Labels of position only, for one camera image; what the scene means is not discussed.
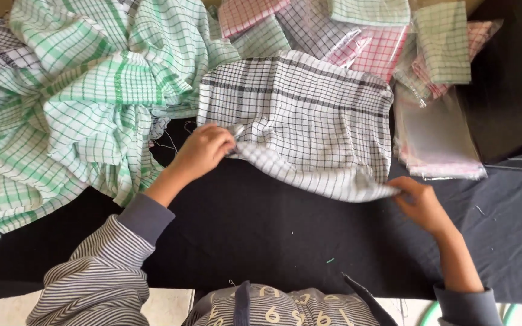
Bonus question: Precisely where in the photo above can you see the black checked white cloth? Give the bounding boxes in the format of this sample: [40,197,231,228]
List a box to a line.
[197,49,402,203]

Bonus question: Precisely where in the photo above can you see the red checked cloth packet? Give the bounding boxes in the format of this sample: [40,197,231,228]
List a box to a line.
[324,25,410,85]

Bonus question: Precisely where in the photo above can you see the black box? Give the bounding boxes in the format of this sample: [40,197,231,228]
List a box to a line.
[456,0,522,166]

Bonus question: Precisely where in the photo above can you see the green checked folded cloth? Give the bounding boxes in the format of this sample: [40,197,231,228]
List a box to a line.
[412,1,473,85]

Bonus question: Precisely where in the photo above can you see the person's left hand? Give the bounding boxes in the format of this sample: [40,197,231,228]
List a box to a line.
[167,122,239,183]

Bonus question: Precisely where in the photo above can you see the black table cover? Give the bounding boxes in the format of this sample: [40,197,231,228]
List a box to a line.
[0,117,522,305]

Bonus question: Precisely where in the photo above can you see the stack of clear plastic bags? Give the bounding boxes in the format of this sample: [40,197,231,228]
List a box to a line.
[392,81,488,181]

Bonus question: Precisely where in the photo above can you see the person's striped grey sweater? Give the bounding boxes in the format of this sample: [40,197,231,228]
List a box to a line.
[25,194,505,326]

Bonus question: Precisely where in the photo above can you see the person's right hand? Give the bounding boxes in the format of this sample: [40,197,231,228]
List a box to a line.
[385,176,460,239]

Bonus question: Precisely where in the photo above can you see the pink checked cloth packet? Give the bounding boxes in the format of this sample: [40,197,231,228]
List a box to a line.
[218,0,292,40]
[411,19,504,99]

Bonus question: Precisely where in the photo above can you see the crumpled black checked cloth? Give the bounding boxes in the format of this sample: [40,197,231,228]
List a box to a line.
[0,16,33,73]

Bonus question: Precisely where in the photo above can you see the heap of green checked cloths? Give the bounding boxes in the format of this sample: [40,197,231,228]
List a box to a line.
[0,0,242,252]

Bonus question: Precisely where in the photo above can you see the black checked cloth packet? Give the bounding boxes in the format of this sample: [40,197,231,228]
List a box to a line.
[275,0,362,61]

